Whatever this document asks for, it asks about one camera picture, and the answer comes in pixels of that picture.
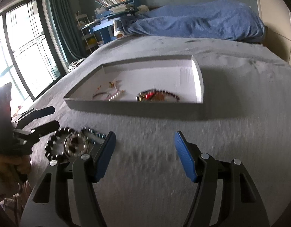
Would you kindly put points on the person's left hand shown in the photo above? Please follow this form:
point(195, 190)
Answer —
point(7, 163)

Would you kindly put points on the window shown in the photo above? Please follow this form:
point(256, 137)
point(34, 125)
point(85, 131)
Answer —
point(24, 47)

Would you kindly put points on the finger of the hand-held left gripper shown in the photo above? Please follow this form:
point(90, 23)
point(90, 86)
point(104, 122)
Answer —
point(39, 113)
point(45, 128)

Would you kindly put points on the white plush slipper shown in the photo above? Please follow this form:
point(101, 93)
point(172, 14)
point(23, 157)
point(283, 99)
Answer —
point(118, 28)

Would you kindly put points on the blue desk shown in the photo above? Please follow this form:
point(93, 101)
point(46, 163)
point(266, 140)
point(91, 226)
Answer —
point(100, 28)

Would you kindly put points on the white object on floor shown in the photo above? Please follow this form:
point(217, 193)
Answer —
point(75, 65)

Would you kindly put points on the patterned clothing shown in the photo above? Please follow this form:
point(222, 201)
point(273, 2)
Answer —
point(8, 194)

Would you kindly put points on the cream plush toy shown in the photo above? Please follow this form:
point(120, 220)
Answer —
point(143, 8)

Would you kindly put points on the beige wardrobe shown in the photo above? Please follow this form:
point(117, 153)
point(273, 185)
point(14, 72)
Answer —
point(282, 28)

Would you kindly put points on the white storage rack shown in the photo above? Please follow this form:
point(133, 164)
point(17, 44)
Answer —
point(82, 26)

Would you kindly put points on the blue duvet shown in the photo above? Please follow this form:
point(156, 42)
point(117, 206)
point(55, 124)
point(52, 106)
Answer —
point(195, 21)

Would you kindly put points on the stack of papers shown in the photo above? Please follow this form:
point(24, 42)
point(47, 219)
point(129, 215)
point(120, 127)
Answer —
point(117, 9)

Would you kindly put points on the grey cardboard box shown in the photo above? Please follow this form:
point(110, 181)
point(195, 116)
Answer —
point(159, 75)

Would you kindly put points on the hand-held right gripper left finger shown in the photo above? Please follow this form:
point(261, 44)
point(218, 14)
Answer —
point(105, 156)

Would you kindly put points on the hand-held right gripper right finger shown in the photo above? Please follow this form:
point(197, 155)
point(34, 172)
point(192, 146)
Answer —
point(184, 160)

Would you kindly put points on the grey fleece bed blanket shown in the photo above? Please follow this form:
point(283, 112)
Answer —
point(230, 146)

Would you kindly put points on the teal curtain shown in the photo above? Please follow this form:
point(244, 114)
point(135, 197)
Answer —
point(62, 23)

